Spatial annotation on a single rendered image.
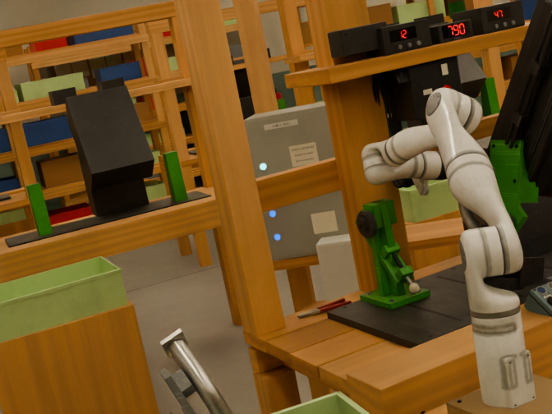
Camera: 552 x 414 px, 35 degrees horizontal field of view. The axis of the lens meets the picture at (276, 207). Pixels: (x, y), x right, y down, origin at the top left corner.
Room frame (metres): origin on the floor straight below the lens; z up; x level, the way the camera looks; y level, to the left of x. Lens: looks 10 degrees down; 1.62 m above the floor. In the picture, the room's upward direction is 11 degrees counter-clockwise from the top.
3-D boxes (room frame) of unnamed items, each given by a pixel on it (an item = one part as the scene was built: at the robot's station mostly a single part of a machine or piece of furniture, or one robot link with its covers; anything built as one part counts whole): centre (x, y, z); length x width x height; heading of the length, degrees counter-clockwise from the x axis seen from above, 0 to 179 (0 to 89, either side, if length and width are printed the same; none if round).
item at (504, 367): (1.56, -0.36, 0.98); 0.09 x 0.09 x 0.17; 28
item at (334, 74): (2.57, -0.55, 1.52); 0.90 x 0.25 x 0.04; 115
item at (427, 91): (2.48, -0.48, 1.42); 0.17 x 0.12 x 0.15; 115
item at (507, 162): (2.25, -0.62, 1.17); 0.13 x 0.12 x 0.20; 115
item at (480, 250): (1.57, -0.36, 1.14); 0.09 x 0.09 x 0.17; 85
